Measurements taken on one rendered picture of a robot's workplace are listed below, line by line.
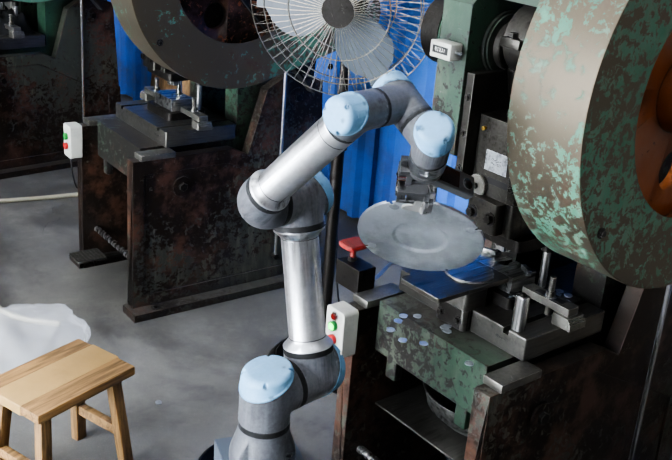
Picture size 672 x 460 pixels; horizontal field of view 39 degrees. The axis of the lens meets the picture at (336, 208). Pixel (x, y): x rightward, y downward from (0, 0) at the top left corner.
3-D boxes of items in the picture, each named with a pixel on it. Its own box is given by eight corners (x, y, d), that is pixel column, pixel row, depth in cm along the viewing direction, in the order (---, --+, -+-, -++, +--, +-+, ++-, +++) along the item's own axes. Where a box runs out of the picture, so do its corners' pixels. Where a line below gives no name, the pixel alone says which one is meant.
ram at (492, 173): (497, 243, 231) (514, 125, 221) (453, 222, 242) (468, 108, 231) (544, 230, 242) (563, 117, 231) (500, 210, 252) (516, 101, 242)
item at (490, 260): (510, 294, 241) (512, 277, 240) (467, 271, 252) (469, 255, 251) (533, 286, 247) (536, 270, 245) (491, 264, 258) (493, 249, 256)
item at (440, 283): (432, 348, 230) (438, 297, 225) (394, 324, 240) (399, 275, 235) (503, 323, 245) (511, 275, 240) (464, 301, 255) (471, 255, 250)
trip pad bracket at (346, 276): (353, 333, 261) (359, 268, 254) (332, 318, 268) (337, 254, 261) (370, 328, 265) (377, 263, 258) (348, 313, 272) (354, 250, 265)
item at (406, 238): (393, 277, 235) (393, 274, 236) (503, 263, 221) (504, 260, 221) (334, 211, 216) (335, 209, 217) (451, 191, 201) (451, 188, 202)
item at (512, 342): (522, 362, 228) (526, 340, 226) (397, 288, 260) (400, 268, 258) (601, 331, 246) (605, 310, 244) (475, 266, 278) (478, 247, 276)
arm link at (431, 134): (439, 98, 179) (466, 132, 176) (431, 127, 189) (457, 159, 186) (404, 118, 177) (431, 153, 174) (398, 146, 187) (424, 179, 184)
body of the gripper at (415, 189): (396, 172, 203) (402, 145, 192) (437, 175, 203) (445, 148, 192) (394, 205, 200) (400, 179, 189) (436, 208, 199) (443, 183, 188)
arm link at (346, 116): (205, 200, 205) (333, 77, 170) (245, 190, 212) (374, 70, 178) (229, 248, 203) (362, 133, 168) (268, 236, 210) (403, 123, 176)
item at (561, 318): (568, 332, 231) (576, 294, 227) (516, 304, 243) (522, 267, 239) (584, 326, 234) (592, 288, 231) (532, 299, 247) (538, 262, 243)
